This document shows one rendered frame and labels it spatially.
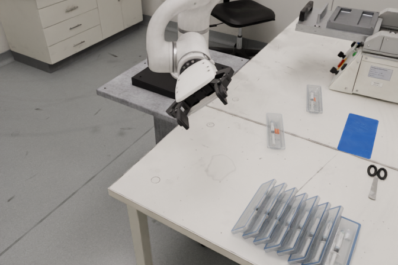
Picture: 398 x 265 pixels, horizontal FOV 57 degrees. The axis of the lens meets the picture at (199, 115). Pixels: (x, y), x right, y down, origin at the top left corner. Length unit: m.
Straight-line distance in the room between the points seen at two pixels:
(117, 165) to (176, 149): 1.12
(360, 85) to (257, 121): 0.44
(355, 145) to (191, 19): 0.70
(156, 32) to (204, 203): 0.46
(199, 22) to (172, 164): 0.54
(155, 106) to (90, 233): 0.84
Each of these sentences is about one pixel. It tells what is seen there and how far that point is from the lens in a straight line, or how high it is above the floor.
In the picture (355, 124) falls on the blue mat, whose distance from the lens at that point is 1.36.
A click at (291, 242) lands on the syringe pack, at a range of 0.89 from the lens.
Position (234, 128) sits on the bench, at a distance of 1.24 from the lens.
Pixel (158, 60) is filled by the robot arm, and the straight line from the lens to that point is 0.88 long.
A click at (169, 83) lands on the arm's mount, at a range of 1.43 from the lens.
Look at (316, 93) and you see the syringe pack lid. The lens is 1.44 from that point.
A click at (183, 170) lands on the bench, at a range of 1.08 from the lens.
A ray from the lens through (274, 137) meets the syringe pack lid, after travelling 1.18.
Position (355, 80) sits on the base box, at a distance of 1.50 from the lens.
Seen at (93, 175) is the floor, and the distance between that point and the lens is 2.22.
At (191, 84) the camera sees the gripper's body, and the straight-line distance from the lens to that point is 0.76.
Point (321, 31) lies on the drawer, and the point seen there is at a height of 0.96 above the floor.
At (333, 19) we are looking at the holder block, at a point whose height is 0.99.
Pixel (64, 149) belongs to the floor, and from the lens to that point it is 2.45.
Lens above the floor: 1.49
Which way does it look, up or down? 35 degrees down
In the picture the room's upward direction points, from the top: straight up
